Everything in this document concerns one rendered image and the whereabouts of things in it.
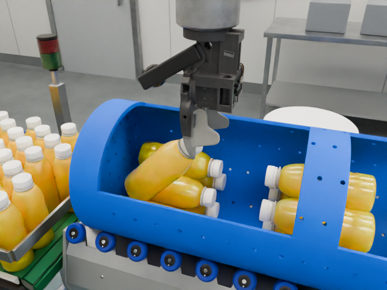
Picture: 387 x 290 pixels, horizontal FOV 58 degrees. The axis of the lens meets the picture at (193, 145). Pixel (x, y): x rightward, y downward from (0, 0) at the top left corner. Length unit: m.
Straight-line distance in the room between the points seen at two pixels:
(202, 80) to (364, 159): 0.41
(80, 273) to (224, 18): 0.63
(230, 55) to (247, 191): 0.41
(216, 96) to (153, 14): 3.76
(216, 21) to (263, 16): 3.40
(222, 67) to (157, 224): 0.29
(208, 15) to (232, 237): 0.34
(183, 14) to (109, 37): 4.08
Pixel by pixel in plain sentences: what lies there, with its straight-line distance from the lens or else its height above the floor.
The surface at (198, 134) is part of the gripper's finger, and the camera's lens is 0.56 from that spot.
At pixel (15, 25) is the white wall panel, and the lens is 5.51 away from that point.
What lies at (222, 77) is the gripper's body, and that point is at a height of 1.35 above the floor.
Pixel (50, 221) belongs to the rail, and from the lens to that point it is 0.88.
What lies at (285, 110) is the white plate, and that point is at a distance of 1.20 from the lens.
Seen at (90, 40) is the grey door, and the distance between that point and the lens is 4.73.
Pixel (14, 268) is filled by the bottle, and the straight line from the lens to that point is 0.88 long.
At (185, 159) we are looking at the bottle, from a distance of 0.61.
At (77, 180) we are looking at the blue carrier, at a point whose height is 1.14.
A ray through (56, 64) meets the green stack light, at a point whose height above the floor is 1.18.
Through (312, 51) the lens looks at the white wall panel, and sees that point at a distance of 3.90.
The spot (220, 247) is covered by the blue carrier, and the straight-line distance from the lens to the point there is 0.61.
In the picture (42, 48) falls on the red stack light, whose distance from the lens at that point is 1.23.
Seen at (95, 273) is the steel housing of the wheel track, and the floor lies 0.88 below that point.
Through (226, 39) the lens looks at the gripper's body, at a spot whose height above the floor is 1.40.
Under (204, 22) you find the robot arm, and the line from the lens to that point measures 0.49.
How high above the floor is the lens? 1.51
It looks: 30 degrees down
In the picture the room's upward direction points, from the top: straight up
